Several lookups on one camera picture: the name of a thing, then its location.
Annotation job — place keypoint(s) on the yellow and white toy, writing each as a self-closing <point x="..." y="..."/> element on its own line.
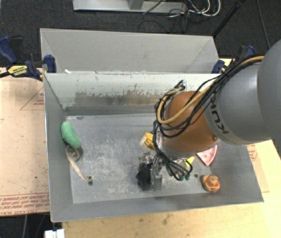
<point x="147" y="139"/>

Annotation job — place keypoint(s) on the orange round toy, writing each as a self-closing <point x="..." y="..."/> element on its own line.
<point x="210" y="183"/>

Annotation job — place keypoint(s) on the black crumpled object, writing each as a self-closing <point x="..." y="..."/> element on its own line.
<point x="144" y="176"/>

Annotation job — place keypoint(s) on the green foam sponge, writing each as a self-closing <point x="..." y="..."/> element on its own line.
<point x="70" y="135"/>

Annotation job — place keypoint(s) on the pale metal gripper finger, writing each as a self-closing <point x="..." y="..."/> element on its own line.
<point x="157" y="182"/>
<point x="145" y="157"/>

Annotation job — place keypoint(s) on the small yellow piece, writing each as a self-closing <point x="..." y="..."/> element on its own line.
<point x="190" y="160"/>

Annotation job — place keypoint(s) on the grey metal bin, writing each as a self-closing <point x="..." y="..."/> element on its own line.
<point x="115" y="142"/>

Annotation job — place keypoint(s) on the brown cardboard board, red print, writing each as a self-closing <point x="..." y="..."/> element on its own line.
<point x="21" y="137"/>

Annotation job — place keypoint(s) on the pink triangular piece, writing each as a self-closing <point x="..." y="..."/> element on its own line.
<point x="207" y="156"/>

